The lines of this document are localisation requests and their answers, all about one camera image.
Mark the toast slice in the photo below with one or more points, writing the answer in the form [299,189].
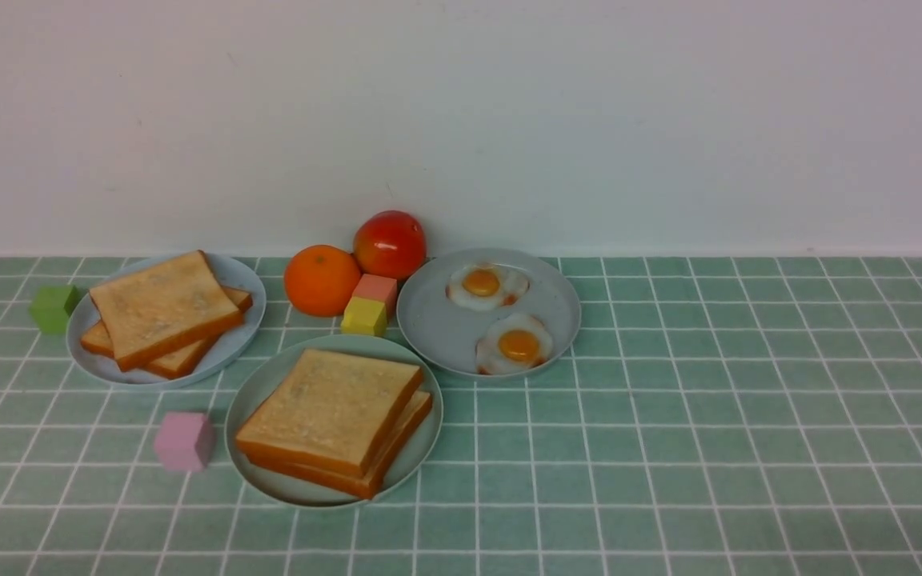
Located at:
[334,411]
[368,485]
[163,308]
[177,364]

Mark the back fried egg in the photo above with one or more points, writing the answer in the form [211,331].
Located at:
[486,287]

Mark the fried egg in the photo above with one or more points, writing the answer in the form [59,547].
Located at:
[513,344]
[486,287]

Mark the salmon pink block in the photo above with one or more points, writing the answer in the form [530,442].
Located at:
[379,289]

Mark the front fried egg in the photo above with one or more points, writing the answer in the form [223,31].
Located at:
[513,344]

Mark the red tomato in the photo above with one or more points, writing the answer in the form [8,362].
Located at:
[391,244]

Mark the yellow block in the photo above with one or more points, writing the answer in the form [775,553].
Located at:
[365,316]

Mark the orange fruit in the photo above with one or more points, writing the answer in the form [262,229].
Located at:
[320,280]

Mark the mint green empty plate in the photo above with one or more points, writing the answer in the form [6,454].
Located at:
[308,495]

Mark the green checkered tablecloth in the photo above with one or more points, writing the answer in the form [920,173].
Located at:
[748,416]

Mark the pink cube block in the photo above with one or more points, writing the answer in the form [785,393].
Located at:
[185,441]

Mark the light blue bread plate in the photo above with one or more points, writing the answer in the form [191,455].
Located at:
[230,272]

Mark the green cube block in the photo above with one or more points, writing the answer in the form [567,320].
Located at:
[52,306]

